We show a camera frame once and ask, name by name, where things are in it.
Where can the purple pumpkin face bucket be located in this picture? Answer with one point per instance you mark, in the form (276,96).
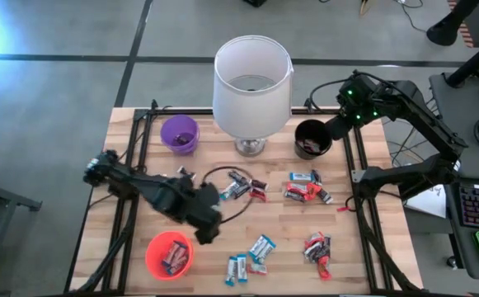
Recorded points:
(167,130)

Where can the orange pumpkin face bucket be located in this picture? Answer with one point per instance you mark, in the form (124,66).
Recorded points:
(154,255)

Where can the grey office desk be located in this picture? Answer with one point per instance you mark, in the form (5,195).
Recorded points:
(461,123)

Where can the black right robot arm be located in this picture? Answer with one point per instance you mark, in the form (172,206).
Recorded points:
(420,123)

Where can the grey metal side table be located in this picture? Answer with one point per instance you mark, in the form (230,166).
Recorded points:
(0,206)

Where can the silver lamp with white shade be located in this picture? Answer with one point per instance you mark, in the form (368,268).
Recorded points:
(251,82)

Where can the black aluminium rig frame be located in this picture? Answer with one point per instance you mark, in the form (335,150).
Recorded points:
(181,111)

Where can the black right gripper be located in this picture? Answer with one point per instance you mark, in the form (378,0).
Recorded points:
(358,101)

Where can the white paper sheet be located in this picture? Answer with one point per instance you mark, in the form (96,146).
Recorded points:
(428,202)

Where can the black slanted pole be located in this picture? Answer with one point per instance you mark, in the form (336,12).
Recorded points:
(474,62)

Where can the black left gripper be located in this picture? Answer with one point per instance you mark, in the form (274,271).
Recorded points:
(181,202)

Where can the black stand leg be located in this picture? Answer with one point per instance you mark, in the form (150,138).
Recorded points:
(445,29)

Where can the black plastic bucket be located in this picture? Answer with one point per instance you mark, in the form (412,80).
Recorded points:
(305,128)

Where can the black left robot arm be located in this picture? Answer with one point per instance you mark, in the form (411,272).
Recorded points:
(140,183)

